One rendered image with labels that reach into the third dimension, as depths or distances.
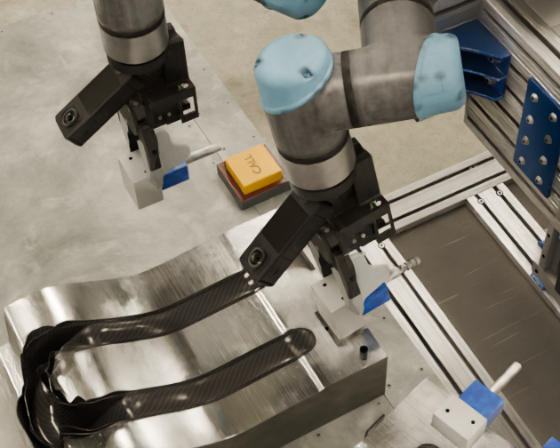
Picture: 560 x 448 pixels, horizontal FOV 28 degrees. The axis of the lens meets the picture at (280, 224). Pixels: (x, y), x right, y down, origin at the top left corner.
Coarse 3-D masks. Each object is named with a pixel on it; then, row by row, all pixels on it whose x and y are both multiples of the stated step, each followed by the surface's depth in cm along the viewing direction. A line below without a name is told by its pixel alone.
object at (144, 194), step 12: (216, 144) 145; (120, 156) 142; (132, 156) 142; (192, 156) 144; (204, 156) 145; (120, 168) 143; (132, 168) 140; (144, 168) 140; (180, 168) 142; (132, 180) 139; (144, 180) 140; (168, 180) 142; (180, 180) 144; (132, 192) 142; (144, 192) 141; (156, 192) 142; (144, 204) 143
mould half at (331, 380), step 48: (240, 240) 141; (48, 288) 132; (96, 288) 135; (144, 288) 138; (192, 288) 138; (288, 288) 136; (192, 336) 133; (240, 336) 133; (0, 384) 133; (96, 384) 124; (144, 384) 126; (288, 384) 129; (336, 384) 129; (384, 384) 135; (0, 432) 129; (144, 432) 121; (192, 432) 124; (240, 432) 125; (288, 432) 131
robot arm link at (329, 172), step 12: (348, 144) 111; (336, 156) 110; (348, 156) 111; (288, 168) 111; (300, 168) 110; (312, 168) 110; (324, 168) 110; (336, 168) 110; (348, 168) 112; (300, 180) 112; (312, 180) 111; (324, 180) 111; (336, 180) 112
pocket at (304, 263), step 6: (300, 252) 143; (306, 252) 142; (300, 258) 143; (306, 258) 142; (312, 258) 141; (294, 264) 142; (300, 264) 142; (306, 264) 142; (312, 264) 140; (288, 270) 141; (294, 270) 141; (300, 270) 141; (306, 270) 141; (312, 270) 141; (294, 276) 141
